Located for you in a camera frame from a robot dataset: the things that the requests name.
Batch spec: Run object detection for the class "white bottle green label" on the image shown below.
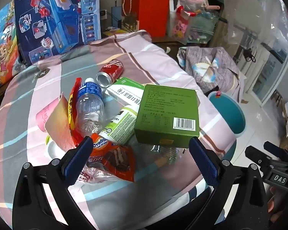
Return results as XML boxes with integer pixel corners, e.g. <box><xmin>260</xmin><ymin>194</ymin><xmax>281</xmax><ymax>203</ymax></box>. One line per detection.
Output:
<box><xmin>98</xmin><ymin>105</ymin><xmax>141</xmax><ymax>145</ymax></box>

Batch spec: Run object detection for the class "red soda can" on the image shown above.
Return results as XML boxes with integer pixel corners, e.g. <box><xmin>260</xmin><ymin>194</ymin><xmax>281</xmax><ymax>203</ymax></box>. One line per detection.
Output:
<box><xmin>96</xmin><ymin>59</ymin><xmax>124</xmax><ymax>88</ymax></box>

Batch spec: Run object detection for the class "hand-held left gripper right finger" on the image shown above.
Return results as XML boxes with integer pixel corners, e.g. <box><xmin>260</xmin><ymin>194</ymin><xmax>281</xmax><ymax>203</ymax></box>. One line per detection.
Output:
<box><xmin>187</xmin><ymin>136</ymin><xmax>270</xmax><ymax>230</ymax></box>

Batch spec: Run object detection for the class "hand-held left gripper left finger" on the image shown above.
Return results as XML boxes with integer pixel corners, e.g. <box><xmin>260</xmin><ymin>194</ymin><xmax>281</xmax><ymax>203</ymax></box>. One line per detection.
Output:
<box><xmin>12</xmin><ymin>136</ymin><xmax>96</xmax><ymax>230</ymax></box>

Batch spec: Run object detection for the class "orange snack wrapper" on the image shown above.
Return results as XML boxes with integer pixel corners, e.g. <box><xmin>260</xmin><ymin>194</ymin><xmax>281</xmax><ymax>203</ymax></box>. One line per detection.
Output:
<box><xmin>86</xmin><ymin>134</ymin><xmax>136</xmax><ymax>182</ymax></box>

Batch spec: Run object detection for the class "olive green carton box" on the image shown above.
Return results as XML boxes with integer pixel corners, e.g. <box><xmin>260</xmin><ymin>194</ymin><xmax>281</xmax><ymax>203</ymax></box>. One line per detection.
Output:
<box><xmin>134</xmin><ymin>84</ymin><xmax>200</xmax><ymax>149</ymax></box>

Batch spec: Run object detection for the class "cartoon dog toy box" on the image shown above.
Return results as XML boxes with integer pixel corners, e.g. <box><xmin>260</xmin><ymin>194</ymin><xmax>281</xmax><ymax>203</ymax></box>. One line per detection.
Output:
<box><xmin>0</xmin><ymin>1</ymin><xmax>22</xmax><ymax>97</ymax></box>

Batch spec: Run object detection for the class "grey patterned cloth bundle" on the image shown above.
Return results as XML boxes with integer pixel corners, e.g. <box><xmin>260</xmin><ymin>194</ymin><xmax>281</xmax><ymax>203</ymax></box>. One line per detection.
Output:
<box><xmin>177</xmin><ymin>45</ymin><xmax>246</xmax><ymax>97</ymax></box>

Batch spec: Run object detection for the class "clear bag of toys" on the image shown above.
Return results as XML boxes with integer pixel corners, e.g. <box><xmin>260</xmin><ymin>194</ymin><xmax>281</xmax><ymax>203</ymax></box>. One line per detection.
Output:
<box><xmin>167</xmin><ymin>0</ymin><xmax>223</xmax><ymax>45</ymax></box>

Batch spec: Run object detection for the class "teal plastic bin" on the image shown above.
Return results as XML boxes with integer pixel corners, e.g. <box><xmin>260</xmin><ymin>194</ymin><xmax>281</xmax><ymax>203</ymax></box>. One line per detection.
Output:
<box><xmin>208</xmin><ymin>92</ymin><xmax>246</xmax><ymax>140</ymax></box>

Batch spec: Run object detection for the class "pink striped bed sheet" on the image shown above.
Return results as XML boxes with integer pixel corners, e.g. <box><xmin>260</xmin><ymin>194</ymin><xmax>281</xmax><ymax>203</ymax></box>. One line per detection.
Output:
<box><xmin>0</xmin><ymin>30</ymin><xmax>238</xmax><ymax>230</ymax></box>

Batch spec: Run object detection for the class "clear plastic water bottle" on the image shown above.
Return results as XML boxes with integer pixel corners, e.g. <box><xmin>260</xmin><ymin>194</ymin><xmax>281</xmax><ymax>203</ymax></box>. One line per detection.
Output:
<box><xmin>75</xmin><ymin>78</ymin><xmax>105</xmax><ymax>135</ymax></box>

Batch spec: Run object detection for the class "wooden stool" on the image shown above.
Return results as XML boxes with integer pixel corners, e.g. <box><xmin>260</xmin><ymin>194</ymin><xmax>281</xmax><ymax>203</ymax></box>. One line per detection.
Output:
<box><xmin>271</xmin><ymin>89</ymin><xmax>284</xmax><ymax>106</ymax></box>

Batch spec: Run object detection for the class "clear plastic packet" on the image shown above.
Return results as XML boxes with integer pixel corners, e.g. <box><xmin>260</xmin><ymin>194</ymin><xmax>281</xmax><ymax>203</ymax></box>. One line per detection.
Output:
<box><xmin>149</xmin><ymin>144</ymin><xmax>183</xmax><ymax>166</ymax></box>

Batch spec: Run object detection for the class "red gift bag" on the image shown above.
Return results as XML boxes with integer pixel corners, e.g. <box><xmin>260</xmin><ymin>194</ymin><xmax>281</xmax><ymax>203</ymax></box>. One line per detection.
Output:
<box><xmin>121</xmin><ymin>0</ymin><xmax>171</xmax><ymax>38</ymax></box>

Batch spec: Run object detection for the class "blue toy box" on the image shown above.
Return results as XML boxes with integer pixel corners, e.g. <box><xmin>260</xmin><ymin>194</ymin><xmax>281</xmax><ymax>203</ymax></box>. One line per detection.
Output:
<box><xmin>14</xmin><ymin>0</ymin><xmax>103</xmax><ymax>66</ymax></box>

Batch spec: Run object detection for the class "person's right hand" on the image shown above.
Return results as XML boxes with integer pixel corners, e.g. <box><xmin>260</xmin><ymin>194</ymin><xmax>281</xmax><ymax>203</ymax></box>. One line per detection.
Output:
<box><xmin>269</xmin><ymin>186</ymin><xmax>288</xmax><ymax>222</ymax></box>

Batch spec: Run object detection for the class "thin white plastic bag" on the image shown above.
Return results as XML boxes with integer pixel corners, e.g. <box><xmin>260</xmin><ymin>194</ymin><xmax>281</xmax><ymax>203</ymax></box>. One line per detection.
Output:
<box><xmin>79</xmin><ymin>165</ymin><xmax>122</xmax><ymax>190</ymax></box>

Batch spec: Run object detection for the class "green white medicine box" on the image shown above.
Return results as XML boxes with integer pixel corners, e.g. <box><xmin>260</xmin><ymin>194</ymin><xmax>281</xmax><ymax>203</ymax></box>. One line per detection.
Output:
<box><xmin>105</xmin><ymin>77</ymin><xmax>146</xmax><ymax>106</ymax></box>

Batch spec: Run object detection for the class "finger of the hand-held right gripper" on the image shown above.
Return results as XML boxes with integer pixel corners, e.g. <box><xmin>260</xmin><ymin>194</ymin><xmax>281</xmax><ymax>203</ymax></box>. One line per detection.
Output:
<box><xmin>245</xmin><ymin>146</ymin><xmax>270</xmax><ymax>167</ymax></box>
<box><xmin>263</xmin><ymin>141</ymin><xmax>288</xmax><ymax>159</ymax></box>

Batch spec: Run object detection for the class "yellow red snack wrapper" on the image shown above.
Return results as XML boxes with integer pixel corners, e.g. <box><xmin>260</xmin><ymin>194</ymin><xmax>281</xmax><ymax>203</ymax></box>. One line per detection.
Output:
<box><xmin>67</xmin><ymin>77</ymin><xmax>85</xmax><ymax>147</ymax></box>

